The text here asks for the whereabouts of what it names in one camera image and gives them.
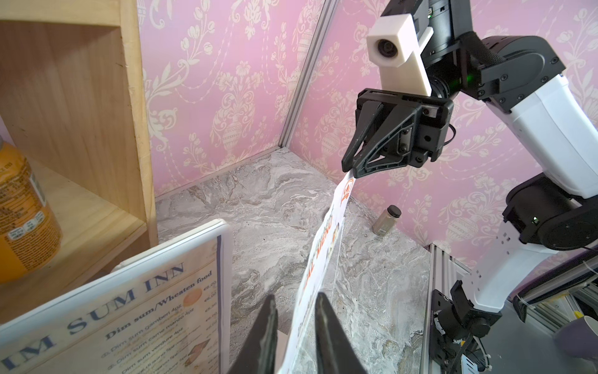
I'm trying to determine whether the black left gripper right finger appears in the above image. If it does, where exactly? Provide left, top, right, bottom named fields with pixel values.
left=315, top=292, right=366, bottom=374

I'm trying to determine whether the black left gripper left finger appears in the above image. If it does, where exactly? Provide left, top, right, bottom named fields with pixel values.
left=227, top=295, right=278, bottom=374

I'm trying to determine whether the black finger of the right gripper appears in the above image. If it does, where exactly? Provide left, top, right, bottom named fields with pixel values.
left=354, top=104, right=417, bottom=179

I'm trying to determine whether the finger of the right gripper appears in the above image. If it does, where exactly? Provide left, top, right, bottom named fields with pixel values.
left=341, top=101, right=383, bottom=172

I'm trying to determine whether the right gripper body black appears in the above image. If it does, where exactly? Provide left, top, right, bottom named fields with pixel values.
left=357, top=89, right=453, bottom=168

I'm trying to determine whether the pink special menu sheet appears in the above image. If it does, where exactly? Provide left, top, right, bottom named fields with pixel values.
left=278, top=171, right=356, bottom=373

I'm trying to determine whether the blue-bordered dim sum menu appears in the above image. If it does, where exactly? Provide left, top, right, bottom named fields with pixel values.
left=0, top=235, right=223, bottom=374

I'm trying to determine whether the white acrylic menu rack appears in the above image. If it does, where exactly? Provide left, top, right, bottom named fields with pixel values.
left=0, top=218, right=234, bottom=374

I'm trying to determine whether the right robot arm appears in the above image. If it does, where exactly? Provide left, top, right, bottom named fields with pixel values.
left=339, top=1, right=597, bottom=373

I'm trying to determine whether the small jar with black lid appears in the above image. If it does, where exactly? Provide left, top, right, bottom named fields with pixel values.
left=372, top=205, right=402, bottom=236

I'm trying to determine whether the purple mug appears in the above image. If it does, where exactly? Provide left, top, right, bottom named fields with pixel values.
left=554, top=316, right=597, bottom=363

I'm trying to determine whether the orange soda can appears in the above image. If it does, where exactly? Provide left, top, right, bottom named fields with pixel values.
left=1, top=142, right=62, bottom=284

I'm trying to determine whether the wooden shelf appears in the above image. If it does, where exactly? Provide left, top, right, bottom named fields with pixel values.
left=1, top=1, right=158, bottom=323

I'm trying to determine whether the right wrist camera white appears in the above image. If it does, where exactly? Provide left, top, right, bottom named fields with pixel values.
left=367, top=13, right=434, bottom=97

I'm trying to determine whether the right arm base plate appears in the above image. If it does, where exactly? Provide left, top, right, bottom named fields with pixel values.
left=430, top=280, right=501, bottom=373

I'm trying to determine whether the aluminium rail frame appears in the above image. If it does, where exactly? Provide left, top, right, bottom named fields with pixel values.
left=420, top=243, right=470, bottom=374

